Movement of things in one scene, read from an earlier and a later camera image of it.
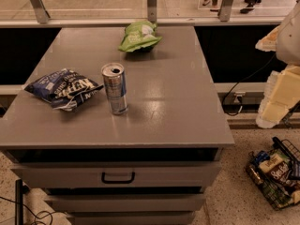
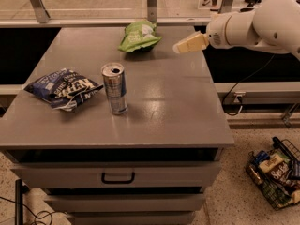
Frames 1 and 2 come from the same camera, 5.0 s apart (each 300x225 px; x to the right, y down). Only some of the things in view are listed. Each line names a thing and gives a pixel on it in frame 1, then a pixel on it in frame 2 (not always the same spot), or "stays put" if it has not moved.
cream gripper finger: x=281 y=93 -> x=223 y=31
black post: x=19 y=202 stays put
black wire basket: x=276 y=172 stays put
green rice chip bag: x=140 y=37 stays put
